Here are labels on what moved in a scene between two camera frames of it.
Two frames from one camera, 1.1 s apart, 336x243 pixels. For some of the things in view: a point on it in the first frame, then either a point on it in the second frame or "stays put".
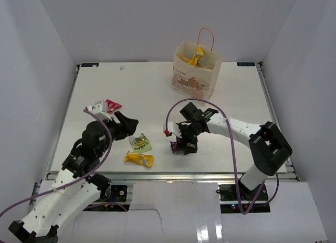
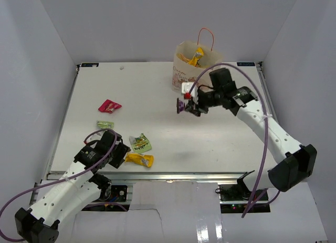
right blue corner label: (245, 64) stays put
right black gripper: (182, 143) → (191, 106)
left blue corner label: (89, 64) stays put
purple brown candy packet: (174, 147) → (180, 105)
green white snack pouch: (140, 144) stays put
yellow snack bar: (145, 160) stays put
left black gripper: (126, 127) → (122, 148)
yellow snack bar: (199, 54) stays put
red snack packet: (111, 106) stays put
